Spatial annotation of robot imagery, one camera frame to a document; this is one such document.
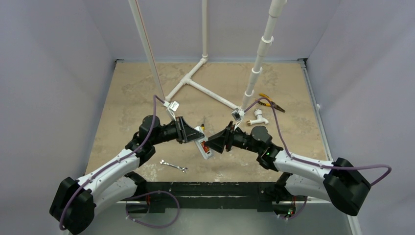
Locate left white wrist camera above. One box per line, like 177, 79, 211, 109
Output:
163, 101, 180, 121

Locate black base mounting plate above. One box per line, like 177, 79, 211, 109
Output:
126, 182, 305, 214

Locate white plastic faucet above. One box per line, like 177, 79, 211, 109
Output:
246, 109, 269, 126

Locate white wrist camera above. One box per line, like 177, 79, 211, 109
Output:
231, 107, 245, 130
163, 101, 180, 121

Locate white PVC pipe frame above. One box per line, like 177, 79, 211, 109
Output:
128, 0, 287, 113

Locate silver open-end wrench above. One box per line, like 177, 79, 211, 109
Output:
160, 160, 188, 173

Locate white remote control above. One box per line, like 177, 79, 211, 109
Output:
195, 126, 214, 160

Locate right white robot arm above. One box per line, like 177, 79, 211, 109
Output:
205, 123, 371, 216

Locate aluminium rail frame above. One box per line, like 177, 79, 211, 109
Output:
61, 58, 362, 235

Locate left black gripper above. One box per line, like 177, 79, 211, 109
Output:
151, 116, 204, 146

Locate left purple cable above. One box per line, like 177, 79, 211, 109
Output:
59, 94, 181, 232

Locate yellow handled pliers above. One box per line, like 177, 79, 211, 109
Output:
257, 93, 286, 113

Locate yellow handled screwdriver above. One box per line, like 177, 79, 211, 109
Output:
201, 117, 206, 132

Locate red battery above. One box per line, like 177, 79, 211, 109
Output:
201, 141, 210, 154

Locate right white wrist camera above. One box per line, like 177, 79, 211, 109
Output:
231, 107, 245, 130

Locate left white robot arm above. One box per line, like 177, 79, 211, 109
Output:
49, 115, 205, 235

